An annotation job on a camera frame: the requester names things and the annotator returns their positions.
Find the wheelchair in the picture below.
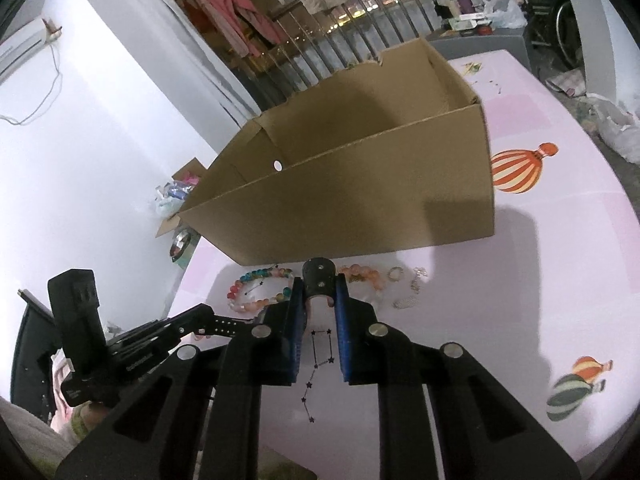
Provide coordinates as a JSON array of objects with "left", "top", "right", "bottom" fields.
[{"left": 523, "top": 0, "right": 582, "bottom": 68}]

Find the white plastic bag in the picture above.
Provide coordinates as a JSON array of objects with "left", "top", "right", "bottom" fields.
[{"left": 482, "top": 0, "right": 527, "bottom": 29}]

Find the white crumpled floor bag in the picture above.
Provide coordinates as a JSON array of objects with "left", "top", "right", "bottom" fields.
[{"left": 586, "top": 93, "right": 640, "bottom": 165}]

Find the small open cardboard box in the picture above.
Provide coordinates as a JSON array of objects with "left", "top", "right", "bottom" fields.
[{"left": 152, "top": 158, "right": 206, "bottom": 237}]

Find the large brown cardboard box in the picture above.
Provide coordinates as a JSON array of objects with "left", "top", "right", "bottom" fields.
[{"left": 180, "top": 39, "right": 495, "bottom": 266}]

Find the left hand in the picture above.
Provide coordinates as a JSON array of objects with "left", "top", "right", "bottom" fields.
[{"left": 70, "top": 402, "right": 111, "bottom": 441}]

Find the pink hanging jacket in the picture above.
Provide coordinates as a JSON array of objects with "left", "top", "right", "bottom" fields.
[{"left": 196, "top": 0, "right": 288, "bottom": 58}]

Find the black digital wrist watch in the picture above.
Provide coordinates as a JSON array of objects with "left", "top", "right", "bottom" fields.
[{"left": 302, "top": 257, "right": 336, "bottom": 307}]

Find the orange pink bead bracelet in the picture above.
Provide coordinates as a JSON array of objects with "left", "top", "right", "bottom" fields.
[{"left": 338, "top": 263, "right": 388, "bottom": 295}]

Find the white air conditioner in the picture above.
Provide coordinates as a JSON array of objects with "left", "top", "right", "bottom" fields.
[{"left": 0, "top": 18, "right": 63, "bottom": 82}]

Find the multicolour bead bracelet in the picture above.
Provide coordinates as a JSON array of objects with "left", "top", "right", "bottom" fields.
[{"left": 226, "top": 265, "right": 295, "bottom": 314}]

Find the metal balcony railing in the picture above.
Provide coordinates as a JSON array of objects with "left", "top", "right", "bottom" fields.
[{"left": 238, "top": 0, "right": 483, "bottom": 110}]

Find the grey cabinet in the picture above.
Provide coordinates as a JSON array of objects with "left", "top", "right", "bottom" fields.
[{"left": 425, "top": 28, "right": 532, "bottom": 70}]

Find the silver chain bracelet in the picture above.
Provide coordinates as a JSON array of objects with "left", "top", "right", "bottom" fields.
[{"left": 392, "top": 266, "right": 430, "bottom": 310}]

